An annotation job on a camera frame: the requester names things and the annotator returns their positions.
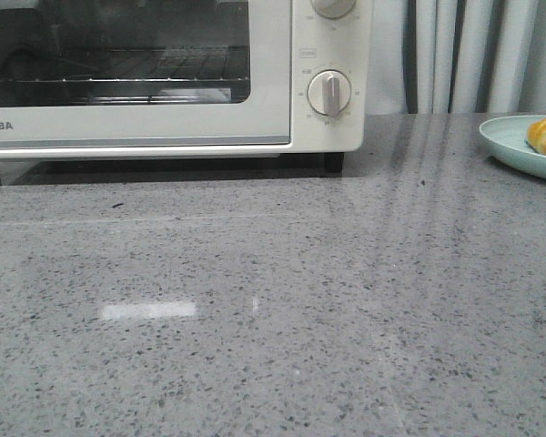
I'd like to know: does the lower timer knob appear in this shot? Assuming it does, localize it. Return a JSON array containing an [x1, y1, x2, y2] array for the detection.
[[307, 70, 351, 117]]

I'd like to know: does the oven glass door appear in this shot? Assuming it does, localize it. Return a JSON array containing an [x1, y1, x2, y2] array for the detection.
[[0, 1, 292, 148]]

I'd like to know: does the grey curtain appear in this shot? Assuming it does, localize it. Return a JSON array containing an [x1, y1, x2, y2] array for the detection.
[[366, 1, 546, 115]]

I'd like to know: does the white toaster oven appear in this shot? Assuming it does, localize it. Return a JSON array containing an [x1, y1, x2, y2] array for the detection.
[[0, 1, 373, 173]]

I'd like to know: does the teal plate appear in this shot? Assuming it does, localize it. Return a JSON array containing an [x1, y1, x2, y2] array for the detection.
[[479, 115, 546, 179]]

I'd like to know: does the oven wire rack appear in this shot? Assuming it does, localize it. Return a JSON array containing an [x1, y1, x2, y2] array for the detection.
[[0, 46, 251, 107]]

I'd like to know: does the upper temperature knob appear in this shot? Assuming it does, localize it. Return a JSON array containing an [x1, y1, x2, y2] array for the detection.
[[310, 0, 357, 19]]

